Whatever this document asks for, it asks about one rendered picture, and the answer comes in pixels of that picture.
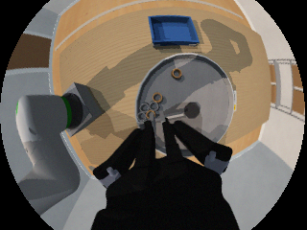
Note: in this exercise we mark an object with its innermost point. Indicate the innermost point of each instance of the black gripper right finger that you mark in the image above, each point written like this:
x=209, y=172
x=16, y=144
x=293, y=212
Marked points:
x=212, y=155

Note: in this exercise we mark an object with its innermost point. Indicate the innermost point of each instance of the blue plastic crate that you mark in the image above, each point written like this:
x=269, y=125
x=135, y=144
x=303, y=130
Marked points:
x=173, y=29

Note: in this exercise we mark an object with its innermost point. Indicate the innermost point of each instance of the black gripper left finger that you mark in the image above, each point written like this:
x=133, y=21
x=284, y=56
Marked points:
x=140, y=149

